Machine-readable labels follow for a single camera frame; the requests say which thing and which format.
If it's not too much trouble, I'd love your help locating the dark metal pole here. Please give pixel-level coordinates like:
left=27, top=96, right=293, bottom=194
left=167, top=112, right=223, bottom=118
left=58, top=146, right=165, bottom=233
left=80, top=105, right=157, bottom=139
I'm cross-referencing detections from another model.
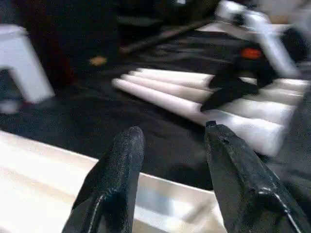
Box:
left=119, top=19, right=219, bottom=54

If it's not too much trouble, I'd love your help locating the white plastic table top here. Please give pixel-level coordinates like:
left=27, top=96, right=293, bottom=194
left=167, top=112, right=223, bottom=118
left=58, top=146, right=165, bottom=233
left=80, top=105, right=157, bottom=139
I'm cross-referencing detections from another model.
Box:
left=0, top=130, right=226, bottom=233

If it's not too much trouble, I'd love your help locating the white plastic table leg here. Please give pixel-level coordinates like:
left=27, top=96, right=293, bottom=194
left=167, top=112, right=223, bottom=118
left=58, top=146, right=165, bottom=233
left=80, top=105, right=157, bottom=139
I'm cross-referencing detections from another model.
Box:
left=136, top=67, right=311, bottom=90
left=128, top=70, right=304, bottom=105
left=111, top=77, right=286, bottom=157
left=120, top=74, right=296, bottom=127

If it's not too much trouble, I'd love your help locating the black mat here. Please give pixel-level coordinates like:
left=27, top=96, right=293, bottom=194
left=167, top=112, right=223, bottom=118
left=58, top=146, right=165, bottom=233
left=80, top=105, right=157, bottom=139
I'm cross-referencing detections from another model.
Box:
left=0, top=24, right=311, bottom=192

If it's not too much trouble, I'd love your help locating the small tan label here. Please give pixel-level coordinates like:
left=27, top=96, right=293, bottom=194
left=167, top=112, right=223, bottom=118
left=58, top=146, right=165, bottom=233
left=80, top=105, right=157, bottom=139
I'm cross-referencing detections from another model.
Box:
left=89, top=57, right=107, bottom=66

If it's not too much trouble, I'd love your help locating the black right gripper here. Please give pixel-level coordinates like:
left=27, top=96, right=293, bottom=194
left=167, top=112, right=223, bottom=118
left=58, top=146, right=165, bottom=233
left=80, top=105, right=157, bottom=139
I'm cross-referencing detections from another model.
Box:
left=200, top=47, right=279, bottom=112

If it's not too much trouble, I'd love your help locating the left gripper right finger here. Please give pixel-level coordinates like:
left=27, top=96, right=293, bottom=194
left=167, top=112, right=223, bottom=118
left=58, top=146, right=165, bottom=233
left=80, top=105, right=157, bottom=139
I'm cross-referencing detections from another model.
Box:
left=204, top=120, right=311, bottom=233

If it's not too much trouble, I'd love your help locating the white glass-door cabinet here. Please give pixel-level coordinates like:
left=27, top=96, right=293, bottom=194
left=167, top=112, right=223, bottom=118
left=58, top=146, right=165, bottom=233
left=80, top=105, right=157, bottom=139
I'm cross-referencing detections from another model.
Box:
left=0, top=24, right=55, bottom=114

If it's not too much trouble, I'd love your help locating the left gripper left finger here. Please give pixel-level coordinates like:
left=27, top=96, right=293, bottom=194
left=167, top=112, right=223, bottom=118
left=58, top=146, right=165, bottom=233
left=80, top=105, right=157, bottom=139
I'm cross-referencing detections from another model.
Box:
left=62, top=125, right=146, bottom=233

